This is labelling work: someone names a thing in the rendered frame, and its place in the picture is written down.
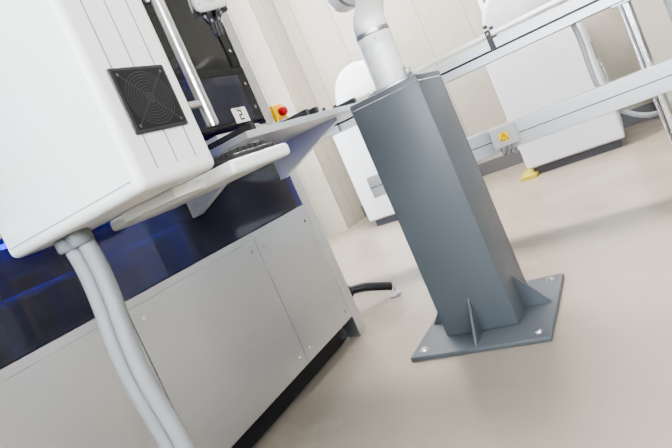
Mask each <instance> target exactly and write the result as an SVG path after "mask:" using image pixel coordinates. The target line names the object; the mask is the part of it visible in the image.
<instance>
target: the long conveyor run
mask: <svg viewBox="0 0 672 448"><path fill-rule="evenodd" d="M563 1H565V0H552V1H550V2H548V3H546V4H544V5H542V6H540V7H538V8H536V9H534V10H532V11H530V12H528V13H526V14H524V15H522V16H520V17H518V18H516V19H514V20H512V21H510V22H508V23H506V24H504V25H502V26H500V27H498V28H496V29H494V30H493V26H490V27H489V30H491V31H489V30H487V28H488V27H487V25H485V26H483V30H485V32H484V35H482V36H480V37H478V38H476V39H474V40H472V41H470V42H468V43H466V44H464V45H462V46H460V47H458V48H456V49H454V50H452V51H450V52H448V53H446V54H444V55H442V56H440V57H438V58H436V59H434V60H432V61H430V62H428V63H426V64H424V65H422V66H420V67H418V68H416V69H414V70H413V73H412V74H411V75H413V74H416V73H419V72H421V71H423V70H425V69H427V68H429V67H431V66H434V65H436V64H438V63H440V62H442V61H444V60H446V59H448V58H450V57H452V56H454V55H456V54H458V53H460V52H462V51H464V50H466V49H468V48H470V47H472V46H474V45H476V44H478V43H480V42H482V41H484V40H486V39H487V41H486V42H484V43H482V44H480V45H478V46H476V47H474V48H472V49H470V50H468V51H466V52H464V53H462V54H460V55H458V56H456V57H454V58H452V59H449V60H447V61H445V62H443V63H441V64H439V65H437V66H435V67H433V68H431V69H429V70H427V71H425V72H423V73H427V72H432V71H439V72H440V74H441V77H442V79H443V82H444V84H447V83H449V82H451V81H453V80H455V79H458V78H460V77H462V76H464V75H466V74H468V73H470V72H473V71H475V70H477V69H479V68H481V67H483V66H485V65H488V64H490V63H492V62H494V61H496V60H498V59H501V58H503V57H505V56H507V55H509V54H511V53H513V52H516V51H518V50H520V49H522V48H524V47H526V46H528V45H531V44H533V43H535V42H537V41H539V40H541V39H544V38H546V37H548V36H550V35H552V34H554V33H556V32H559V31H561V30H563V29H565V28H567V27H569V26H571V25H574V24H575V23H578V22H580V21H582V20H584V19H587V18H589V17H591V16H593V15H595V14H597V13H599V12H602V11H604V10H606V9H608V8H610V7H611V6H612V5H614V4H616V3H618V2H620V1H623V0H570V1H568V2H565V3H563V4H561V5H559V6H557V7H555V8H553V9H551V10H549V11H547V12H545V13H543V14H541V15H539V16H537V17H535V18H533V19H531V20H529V21H527V22H525V23H523V24H521V25H519V26H517V27H515V28H513V29H511V30H508V31H506V32H504V33H502V34H500V35H498V36H497V34H498V33H500V32H502V31H504V30H506V29H508V28H511V27H513V26H515V25H517V24H519V23H521V22H523V21H525V20H527V19H529V18H531V17H533V16H535V15H537V14H539V13H541V12H543V11H545V10H547V9H549V8H551V7H553V6H555V5H557V4H559V3H561V2H563ZM337 125H338V127H339V129H340V132H339V133H341V132H344V131H346V130H348V129H350V128H352V127H354V126H357V124H356V122H355V119H354V117H353V115H352V113H351V112H350V113H348V114H346V115H344V116H342V117H340V120H339V121H338V122H337ZM339 133H337V134H339ZM337 134H335V135H337ZM335 135H332V136H330V137H328V138H326V139H329V138H331V137H333V136H335ZM326 139H324V140H326ZM324 140H321V141H320V142H322V141H324ZM320 142H319V143H320Z"/></svg>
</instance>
